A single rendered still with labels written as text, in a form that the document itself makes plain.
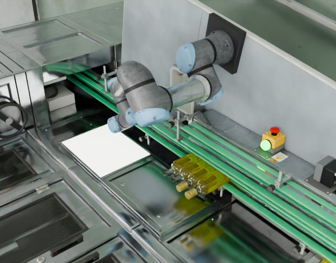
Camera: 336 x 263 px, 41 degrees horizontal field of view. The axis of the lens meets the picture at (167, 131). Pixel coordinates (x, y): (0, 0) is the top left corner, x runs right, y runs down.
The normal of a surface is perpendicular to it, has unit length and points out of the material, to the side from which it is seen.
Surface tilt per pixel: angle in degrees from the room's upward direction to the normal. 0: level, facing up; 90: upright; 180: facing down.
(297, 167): 90
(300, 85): 0
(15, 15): 90
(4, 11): 90
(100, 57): 90
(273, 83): 0
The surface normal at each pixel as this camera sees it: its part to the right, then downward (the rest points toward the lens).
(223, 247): 0.01, -0.85
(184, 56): -0.84, 0.22
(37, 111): 0.64, 0.42
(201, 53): 0.47, -0.19
